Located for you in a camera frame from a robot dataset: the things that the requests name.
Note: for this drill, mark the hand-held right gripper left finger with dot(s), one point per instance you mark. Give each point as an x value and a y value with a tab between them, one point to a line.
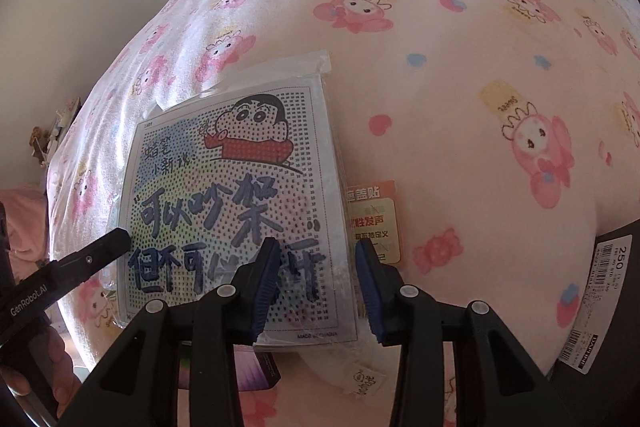
265	287

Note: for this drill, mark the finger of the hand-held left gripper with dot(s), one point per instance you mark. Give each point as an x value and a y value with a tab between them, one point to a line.
95	257

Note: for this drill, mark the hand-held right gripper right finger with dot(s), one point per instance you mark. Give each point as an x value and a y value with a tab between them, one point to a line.
372	292

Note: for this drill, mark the cartoon dot art kit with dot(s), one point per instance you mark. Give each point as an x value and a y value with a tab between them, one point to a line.
225	187

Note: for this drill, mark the black cardboard box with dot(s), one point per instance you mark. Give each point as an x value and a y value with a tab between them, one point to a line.
615	307

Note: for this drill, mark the person's left hand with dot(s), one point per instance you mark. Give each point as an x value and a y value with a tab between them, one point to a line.
65	372

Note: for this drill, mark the orange sticker card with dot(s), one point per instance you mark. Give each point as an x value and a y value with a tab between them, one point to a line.
380	227

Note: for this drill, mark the pink pillow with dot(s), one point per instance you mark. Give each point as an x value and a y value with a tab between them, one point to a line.
22	227

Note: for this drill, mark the dark purple card box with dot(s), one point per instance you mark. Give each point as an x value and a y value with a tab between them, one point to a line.
260	369

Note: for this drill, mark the small brown figurine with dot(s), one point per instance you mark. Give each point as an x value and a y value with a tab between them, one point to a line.
35	138

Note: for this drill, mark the pink cartoon printed blanket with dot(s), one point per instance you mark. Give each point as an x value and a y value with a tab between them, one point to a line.
450	107

